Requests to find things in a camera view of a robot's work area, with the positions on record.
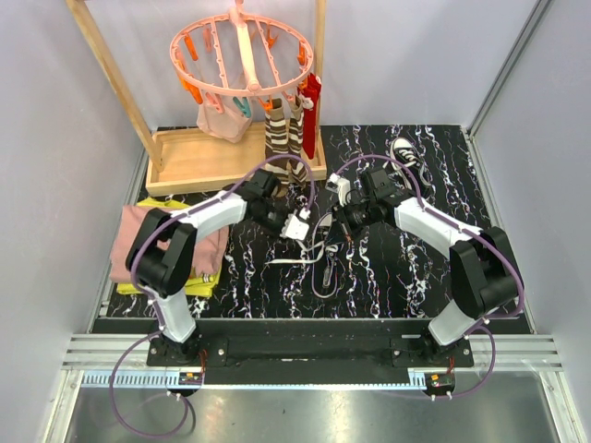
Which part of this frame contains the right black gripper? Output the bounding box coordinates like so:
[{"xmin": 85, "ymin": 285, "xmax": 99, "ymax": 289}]
[{"xmin": 324, "ymin": 199, "xmax": 376, "ymax": 247}]

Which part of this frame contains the black sneaker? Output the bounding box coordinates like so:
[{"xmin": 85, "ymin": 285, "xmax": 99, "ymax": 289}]
[
  {"xmin": 311, "ymin": 213, "xmax": 341, "ymax": 301},
  {"xmin": 390, "ymin": 138, "xmax": 433, "ymax": 199}
]

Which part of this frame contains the white shoelace sneaker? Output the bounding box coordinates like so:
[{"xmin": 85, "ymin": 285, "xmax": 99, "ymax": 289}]
[{"xmin": 266, "ymin": 241, "xmax": 338, "ymax": 265}]

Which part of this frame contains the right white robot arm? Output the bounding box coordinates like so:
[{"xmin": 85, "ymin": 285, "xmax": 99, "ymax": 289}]
[{"xmin": 327, "ymin": 168, "xmax": 524, "ymax": 366}]

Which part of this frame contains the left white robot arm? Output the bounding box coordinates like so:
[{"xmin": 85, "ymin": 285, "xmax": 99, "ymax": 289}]
[{"xmin": 125, "ymin": 169, "xmax": 287, "ymax": 365}]

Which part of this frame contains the brown striped sock right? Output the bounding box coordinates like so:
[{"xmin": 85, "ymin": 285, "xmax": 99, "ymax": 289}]
[{"xmin": 288, "ymin": 96, "xmax": 308, "ymax": 186}]

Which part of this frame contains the brown striped sock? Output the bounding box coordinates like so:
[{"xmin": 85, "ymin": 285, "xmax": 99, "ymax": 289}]
[
  {"xmin": 265, "ymin": 99, "xmax": 289, "ymax": 198},
  {"xmin": 288, "ymin": 96, "xmax": 308, "ymax": 186}
]

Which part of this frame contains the black marble pattern mat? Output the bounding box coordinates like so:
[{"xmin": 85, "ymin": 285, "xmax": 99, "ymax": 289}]
[{"xmin": 189, "ymin": 125, "xmax": 495, "ymax": 318}]

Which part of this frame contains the pink folded t-shirt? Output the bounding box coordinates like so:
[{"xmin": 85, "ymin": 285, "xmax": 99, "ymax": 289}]
[{"xmin": 110, "ymin": 198, "xmax": 229, "ymax": 283}]

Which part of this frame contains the brown striped sock left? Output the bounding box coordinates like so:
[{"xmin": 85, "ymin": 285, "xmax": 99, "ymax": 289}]
[{"xmin": 265, "ymin": 99, "xmax": 289, "ymax": 198}]

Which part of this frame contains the pink cloth hanging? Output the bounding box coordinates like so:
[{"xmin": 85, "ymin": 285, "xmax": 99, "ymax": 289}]
[{"xmin": 197, "ymin": 95, "xmax": 252, "ymax": 143}]

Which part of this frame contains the yellow folded t-shirt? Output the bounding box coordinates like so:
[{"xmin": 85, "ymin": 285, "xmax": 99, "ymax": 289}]
[{"xmin": 114, "ymin": 198, "xmax": 222, "ymax": 298}]

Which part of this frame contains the red sock hanging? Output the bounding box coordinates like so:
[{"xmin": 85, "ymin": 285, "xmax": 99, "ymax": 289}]
[{"xmin": 301, "ymin": 73, "xmax": 321, "ymax": 160}]

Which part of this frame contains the pink round clip hanger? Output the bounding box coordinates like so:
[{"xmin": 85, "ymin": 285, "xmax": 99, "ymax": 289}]
[{"xmin": 169, "ymin": 1, "xmax": 316, "ymax": 118}]

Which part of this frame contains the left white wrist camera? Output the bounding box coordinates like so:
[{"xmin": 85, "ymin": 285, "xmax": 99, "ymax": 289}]
[{"xmin": 280, "ymin": 209, "xmax": 310, "ymax": 241}]

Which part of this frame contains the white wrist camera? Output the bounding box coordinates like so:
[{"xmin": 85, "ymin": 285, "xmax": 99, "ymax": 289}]
[
  {"xmin": 280, "ymin": 209, "xmax": 310, "ymax": 241},
  {"xmin": 325, "ymin": 174, "xmax": 351, "ymax": 206}
]

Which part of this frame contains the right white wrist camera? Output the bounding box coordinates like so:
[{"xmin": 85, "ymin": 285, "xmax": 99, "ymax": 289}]
[{"xmin": 325, "ymin": 174, "xmax": 351, "ymax": 206}]

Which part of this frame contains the wooden rack frame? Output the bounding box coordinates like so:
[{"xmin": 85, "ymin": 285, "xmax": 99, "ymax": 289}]
[{"xmin": 67, "ymin": 1, "xmax": 326, "ymax": 197}]

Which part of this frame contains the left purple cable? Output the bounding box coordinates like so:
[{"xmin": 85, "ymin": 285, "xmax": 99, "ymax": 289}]
[{"xmin": 108, "ymin": 154, "xmax": 318, "ymax": 437}]

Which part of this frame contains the purple cable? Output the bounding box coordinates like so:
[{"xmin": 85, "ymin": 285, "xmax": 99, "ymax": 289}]
[
  {"xmin": 108, "ymin": 154, "xmax": 318, "ymax": 437},
  {"xmin": 330, "ymin": 154, "xmax": 526, "ymax": 402}
]

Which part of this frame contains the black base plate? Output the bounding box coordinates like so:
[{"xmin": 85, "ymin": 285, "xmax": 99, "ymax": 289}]
[{"xmin": 91, "ymin": 317, "xmax": 532, "ymax": 370}]

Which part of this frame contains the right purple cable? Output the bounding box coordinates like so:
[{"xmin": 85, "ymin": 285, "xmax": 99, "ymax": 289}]
[{"xmin": 330, "ymin": 154, "xmax": 526, "ymax": 402}]

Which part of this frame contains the aluminium rail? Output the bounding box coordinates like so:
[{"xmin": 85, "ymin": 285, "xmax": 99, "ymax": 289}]
[{"xmin": 62, "ymin": 334, "xmax": 562, "ymax": 390}]

